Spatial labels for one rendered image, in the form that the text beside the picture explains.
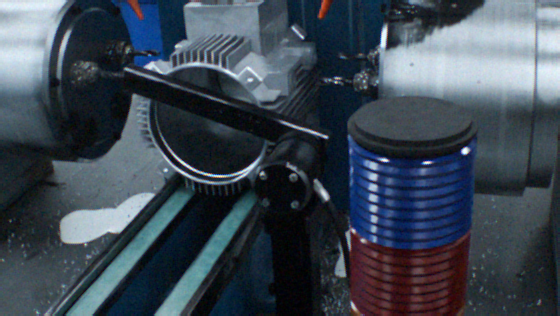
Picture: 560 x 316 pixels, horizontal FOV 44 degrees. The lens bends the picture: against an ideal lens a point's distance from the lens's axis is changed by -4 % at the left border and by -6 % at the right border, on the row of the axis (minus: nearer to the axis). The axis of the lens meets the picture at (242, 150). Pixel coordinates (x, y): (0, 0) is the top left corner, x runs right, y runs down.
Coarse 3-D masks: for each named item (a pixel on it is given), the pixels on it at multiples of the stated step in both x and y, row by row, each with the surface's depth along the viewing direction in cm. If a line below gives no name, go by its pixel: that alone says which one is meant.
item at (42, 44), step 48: (0, 0) 100; (48, 0) 96; (96, 0) 101; (0, 48) 94; (48, 48) 91; (96, 48) 101; (0, 96) 94; (48, 96) 92; (96, 96) 102; (0, 144) 100; (48, 144) 96; (96, 144) 104
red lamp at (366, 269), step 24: (360, 240) 33; (456, 240) 32; (360, 264) 34; (384, 264) 33; (408, 264) 32; (432, 264) 32; (456, 264) 33; (360, 288) 35; (384, 288) 33; (408, 288) 33; (432, 288) 33; (456, 288) 33; (360, 312) 35; (384, 312) 34; (408, 312) 33; (432, 312) 33; (456, 312) 34
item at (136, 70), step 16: (128, 64) 86; (128, 80) 85; (144, 80) 84; (160, 80) 84; (176, 80) 84; (144, 96) 85; (160, 96) 85; (176, 96) 84; (192, 96) 83; (208, 96) 83; (224, 96) 83; (192, 112) 84; (208, 112) 83; (224, 112) 83; (240, 112) 82; (256, 112) 81; (272, 112) 82; (240, 128) 83; (256, 128) 82; (272, 128) 81; (288, 128) 81; (304, 128) 80; (320, 128) 81
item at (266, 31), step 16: (208, 0) 98; (224, 0) 100; (240, 0) 96; (256, 0) 100; (272, 0) 93; (192, 16) 91; (208, 16) 91; (224, 16) 90; (240, 16) 89; (256, 16) 88; (272, 16) 93; (288, 16) 99; (192, 32) 92; (208, 32) 91; (224, 32) 91; (240, 32) 90; (256, 32) 89; (272, 32) 93; (256, 48) 90; (272, 48) 93
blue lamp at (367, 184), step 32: (352, 160) 33; (384, 160) 31; (416, 160) 30; (448, 160) 30; (352, 192) 33; (384, 192) 31; (416, 192) 31; (448, 192) 31; (352, 224) 34; (384, 224) 32; (416, 224) 31; (448, 224) 31
